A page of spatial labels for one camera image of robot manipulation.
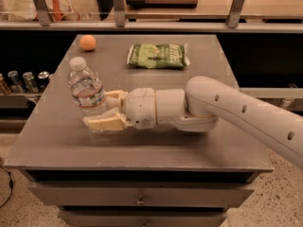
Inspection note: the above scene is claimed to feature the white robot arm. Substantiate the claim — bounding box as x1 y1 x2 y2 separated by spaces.
83 77 303 169

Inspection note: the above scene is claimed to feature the dark soda can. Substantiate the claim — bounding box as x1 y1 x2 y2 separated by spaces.
38 71 50 90

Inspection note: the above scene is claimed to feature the white orange plastic bag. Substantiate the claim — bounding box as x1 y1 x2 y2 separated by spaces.
4 0 79 21

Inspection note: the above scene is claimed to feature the lower grey drawer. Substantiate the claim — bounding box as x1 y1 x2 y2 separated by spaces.
59 210 227 227

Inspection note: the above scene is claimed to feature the silver soda can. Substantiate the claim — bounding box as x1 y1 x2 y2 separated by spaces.
23 72 39 93

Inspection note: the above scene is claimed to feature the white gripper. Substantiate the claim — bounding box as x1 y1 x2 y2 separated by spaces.
83 88 156 131

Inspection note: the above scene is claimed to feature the green jalapeno chip bag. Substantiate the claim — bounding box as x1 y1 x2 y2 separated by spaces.
127 44 190 69

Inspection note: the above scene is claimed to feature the middle metal shelf bracket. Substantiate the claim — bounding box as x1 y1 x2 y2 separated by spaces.
113 0 125 27

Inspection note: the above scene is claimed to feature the metal shelf bracket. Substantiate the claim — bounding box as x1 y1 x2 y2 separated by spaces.
225 0 245 28
113 0 125 27
33 0 53 26

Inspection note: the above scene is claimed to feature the blue soda can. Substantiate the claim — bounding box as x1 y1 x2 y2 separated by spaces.
8 70 25 93

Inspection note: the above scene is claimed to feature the black cable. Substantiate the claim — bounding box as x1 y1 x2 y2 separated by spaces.
0 164 15 209

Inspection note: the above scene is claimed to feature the clear plastic water bottle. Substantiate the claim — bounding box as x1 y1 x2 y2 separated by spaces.
67 57 107 132

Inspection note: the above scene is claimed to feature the left metal shelf bracket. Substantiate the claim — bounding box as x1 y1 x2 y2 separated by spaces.
33 0 53 26

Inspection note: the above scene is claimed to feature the upper grey drawer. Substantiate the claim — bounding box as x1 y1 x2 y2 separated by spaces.
28 182 253 209

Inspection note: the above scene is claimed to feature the orange ball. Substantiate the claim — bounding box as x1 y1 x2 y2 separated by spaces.
80 35 97 51

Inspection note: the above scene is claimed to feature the grey drawer cabinet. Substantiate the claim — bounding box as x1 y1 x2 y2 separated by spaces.
6 35 273 227

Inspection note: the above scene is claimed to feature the right metal shelf bracket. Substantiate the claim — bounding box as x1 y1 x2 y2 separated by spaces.
225 0 245 28

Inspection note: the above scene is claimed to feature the grey drawer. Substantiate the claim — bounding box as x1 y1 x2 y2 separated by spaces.
28 182 253 209
59 210 227 227

